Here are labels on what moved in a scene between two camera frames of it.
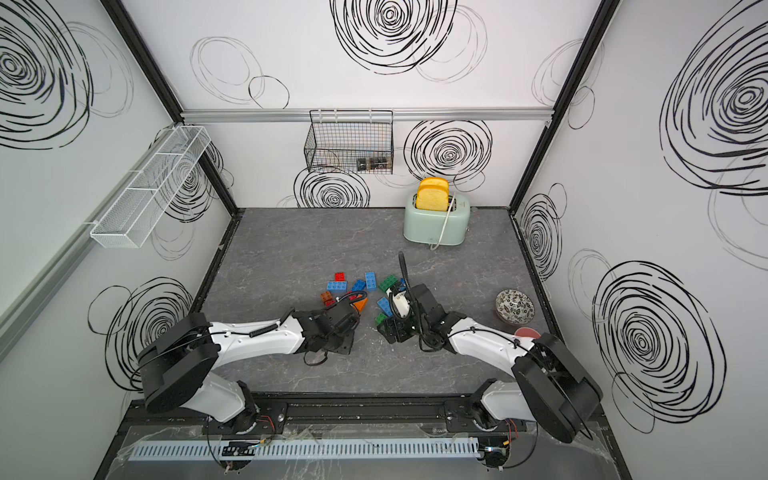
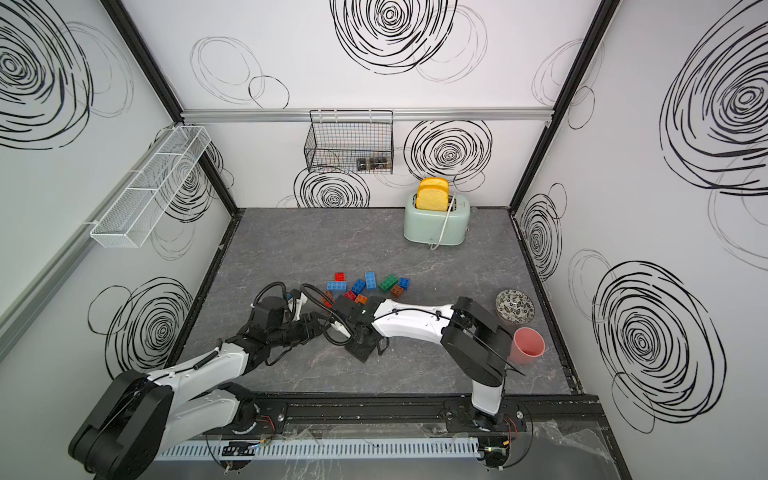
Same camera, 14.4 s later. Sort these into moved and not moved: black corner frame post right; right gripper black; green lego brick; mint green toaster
Moved: right gripper black
Not moved: mint green toaster; black corner frame post right; green lego brick
